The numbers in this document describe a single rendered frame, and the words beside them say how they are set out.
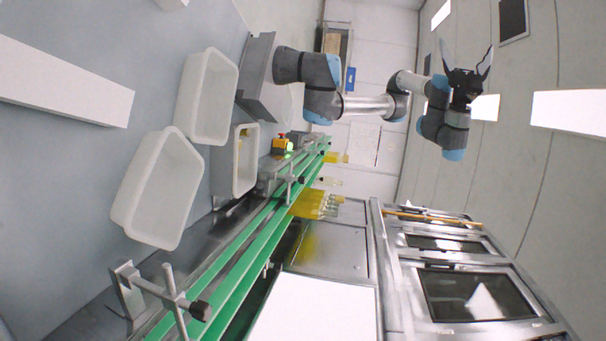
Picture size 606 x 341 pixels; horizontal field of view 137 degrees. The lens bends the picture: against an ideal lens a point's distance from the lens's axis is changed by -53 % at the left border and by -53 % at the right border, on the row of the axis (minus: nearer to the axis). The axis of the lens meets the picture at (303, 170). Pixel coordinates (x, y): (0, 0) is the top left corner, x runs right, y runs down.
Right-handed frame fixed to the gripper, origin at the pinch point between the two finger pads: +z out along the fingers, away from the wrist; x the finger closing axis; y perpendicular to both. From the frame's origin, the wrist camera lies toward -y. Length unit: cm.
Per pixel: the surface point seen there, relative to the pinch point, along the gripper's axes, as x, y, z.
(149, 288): -46, -65, -28
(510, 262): 51, 17, -93
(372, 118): -92, 576, -207
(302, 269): -43, -23, -70
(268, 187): -61, -7, -50
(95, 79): -54, -56, -1
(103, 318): -56, -73, -35
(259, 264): -50, -35, -57
